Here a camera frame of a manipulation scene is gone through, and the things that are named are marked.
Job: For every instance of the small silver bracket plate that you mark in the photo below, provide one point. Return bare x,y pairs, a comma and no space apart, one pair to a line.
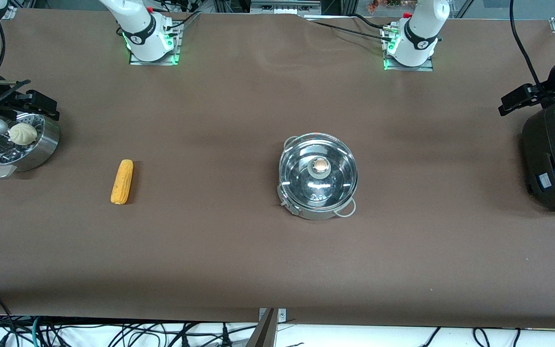
282,315

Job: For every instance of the dark metal pole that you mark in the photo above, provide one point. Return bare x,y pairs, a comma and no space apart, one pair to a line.
263,335

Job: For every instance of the steel steamer pot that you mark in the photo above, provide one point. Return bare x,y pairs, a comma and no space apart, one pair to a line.
41,149

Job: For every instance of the brown table cover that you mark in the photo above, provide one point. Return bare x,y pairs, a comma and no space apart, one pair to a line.
210,250

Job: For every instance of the colourful background item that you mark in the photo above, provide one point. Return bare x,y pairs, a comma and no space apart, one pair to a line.
378,5

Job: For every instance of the steel cooking pot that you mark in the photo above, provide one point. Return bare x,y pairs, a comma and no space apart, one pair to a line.
306,213

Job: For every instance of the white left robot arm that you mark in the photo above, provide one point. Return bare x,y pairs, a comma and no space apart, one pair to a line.
417,41

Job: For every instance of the silver equipment box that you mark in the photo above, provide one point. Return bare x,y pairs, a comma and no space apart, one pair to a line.
282,7

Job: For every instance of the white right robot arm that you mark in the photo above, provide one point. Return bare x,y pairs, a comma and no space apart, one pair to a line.
145,38

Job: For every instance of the white steamed bun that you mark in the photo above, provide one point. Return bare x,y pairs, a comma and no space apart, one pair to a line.
23,134

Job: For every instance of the glass pot lid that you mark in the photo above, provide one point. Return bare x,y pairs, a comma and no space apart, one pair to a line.
301,183

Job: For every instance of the black round appliance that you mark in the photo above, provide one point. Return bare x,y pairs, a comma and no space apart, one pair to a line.
552,164

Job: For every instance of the yellow corn cob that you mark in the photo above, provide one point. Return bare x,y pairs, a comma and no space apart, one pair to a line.
122,182

